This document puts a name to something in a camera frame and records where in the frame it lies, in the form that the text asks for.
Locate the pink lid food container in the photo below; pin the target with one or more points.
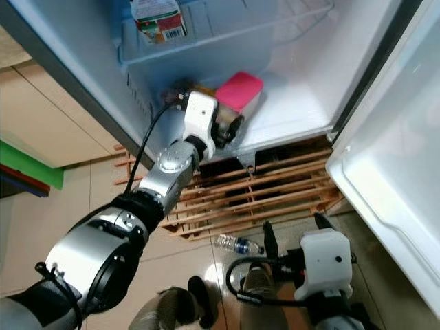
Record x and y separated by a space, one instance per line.
239 89

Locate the fridge door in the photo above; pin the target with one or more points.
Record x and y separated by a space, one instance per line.
392 158

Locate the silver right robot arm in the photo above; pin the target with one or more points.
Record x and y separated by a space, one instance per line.
337 316

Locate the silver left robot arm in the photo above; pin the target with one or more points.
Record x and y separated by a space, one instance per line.
103 254

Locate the clear fridge shelf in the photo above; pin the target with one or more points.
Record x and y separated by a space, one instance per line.
234 48

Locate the grey fridge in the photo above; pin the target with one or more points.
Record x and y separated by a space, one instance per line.
295 82

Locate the clear plastic water bottle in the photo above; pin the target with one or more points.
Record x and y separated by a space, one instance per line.
237 244

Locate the wooden pallet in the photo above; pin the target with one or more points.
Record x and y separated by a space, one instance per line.
261 189

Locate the red and blue strip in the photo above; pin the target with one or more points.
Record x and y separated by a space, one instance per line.
17 180

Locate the green board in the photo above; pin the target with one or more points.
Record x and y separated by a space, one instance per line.
27 165

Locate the robot left leg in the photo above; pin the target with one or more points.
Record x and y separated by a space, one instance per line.
172 309

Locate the juice carton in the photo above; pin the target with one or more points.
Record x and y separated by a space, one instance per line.
158 19

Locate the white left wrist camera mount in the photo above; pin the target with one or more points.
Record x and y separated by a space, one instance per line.
199 115

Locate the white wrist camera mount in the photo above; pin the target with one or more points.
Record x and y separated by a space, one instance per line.
199 115
326 265

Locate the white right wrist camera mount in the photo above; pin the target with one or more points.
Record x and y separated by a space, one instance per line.
326 265

